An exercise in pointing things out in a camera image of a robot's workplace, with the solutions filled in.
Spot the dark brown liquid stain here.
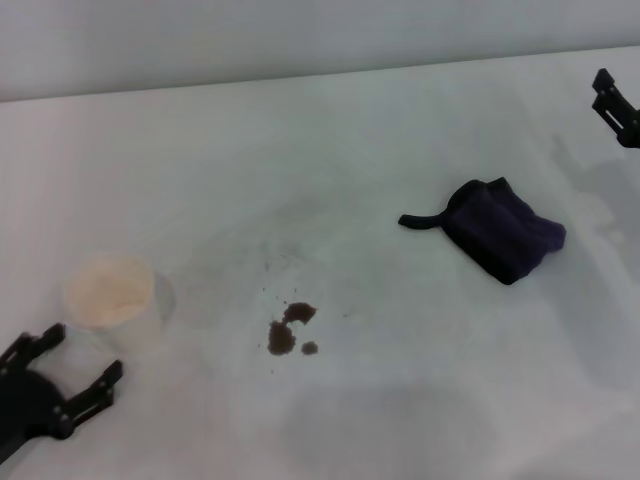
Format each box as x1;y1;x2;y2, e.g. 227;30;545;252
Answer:
267;302;320;357

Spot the white paper cup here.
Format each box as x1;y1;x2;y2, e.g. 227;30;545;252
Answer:
62;251;177;352

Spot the purple rag with black trim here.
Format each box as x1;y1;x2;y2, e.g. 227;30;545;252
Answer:
398;176;568;287

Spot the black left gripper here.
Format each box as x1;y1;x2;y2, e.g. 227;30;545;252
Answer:
0;323;124;459

